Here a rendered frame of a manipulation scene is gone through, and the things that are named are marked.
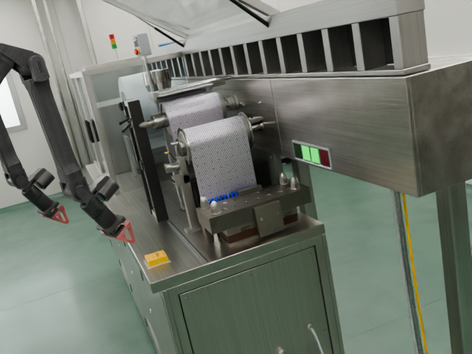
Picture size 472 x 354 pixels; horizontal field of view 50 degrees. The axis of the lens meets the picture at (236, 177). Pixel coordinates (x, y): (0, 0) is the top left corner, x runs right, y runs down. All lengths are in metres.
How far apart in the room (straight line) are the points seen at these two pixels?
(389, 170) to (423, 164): 0.11
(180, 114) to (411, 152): 1.11
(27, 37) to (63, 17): 0.55
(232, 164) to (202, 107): 0.32
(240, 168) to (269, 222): 0.27
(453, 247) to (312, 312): 0.66
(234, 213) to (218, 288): 0.26
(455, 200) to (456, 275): 0.23
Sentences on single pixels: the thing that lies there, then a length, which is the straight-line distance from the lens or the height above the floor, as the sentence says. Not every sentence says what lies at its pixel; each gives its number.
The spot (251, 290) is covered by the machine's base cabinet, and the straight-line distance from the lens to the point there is 1.83.
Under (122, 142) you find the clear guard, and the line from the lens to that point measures 2.88.
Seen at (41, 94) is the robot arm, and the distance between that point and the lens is 1.52.
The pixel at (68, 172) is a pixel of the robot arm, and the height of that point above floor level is 1.33.
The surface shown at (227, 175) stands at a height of 1.11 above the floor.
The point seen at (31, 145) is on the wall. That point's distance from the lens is 7.41.
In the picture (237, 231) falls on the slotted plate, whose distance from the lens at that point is 1.81.
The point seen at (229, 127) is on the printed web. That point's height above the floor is 1.28.
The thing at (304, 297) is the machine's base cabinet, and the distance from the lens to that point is 1.94.
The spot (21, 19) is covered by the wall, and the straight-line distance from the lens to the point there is 7.41.
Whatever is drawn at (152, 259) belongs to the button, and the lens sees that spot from 1.81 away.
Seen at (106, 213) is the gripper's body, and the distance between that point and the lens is 1.61.
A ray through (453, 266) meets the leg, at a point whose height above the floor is 0.87.
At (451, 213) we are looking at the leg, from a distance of 1.50.
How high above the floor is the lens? 1.59
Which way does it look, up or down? 15 degrees down
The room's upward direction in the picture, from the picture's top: 12 degrees counter-clockwise
